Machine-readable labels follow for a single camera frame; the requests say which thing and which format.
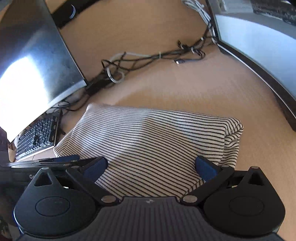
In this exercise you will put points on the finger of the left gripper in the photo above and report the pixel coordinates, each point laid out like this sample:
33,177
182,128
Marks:
64,159

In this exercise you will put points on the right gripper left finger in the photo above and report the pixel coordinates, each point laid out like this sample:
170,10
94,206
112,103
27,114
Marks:
85,177

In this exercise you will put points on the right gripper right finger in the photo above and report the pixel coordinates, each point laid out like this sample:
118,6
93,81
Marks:
214,177

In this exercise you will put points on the striped white black garment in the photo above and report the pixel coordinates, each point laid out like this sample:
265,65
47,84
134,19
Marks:
151,152

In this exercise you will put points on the black keyboard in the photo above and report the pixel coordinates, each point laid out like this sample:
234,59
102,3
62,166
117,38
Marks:
41,135

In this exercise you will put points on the black computer monitor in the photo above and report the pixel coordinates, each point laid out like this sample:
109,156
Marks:
37,69

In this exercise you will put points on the black power strip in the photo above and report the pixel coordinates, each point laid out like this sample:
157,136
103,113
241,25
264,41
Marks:
69,10

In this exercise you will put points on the glass panel computer case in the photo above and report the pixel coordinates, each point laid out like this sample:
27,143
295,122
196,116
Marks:
261,35

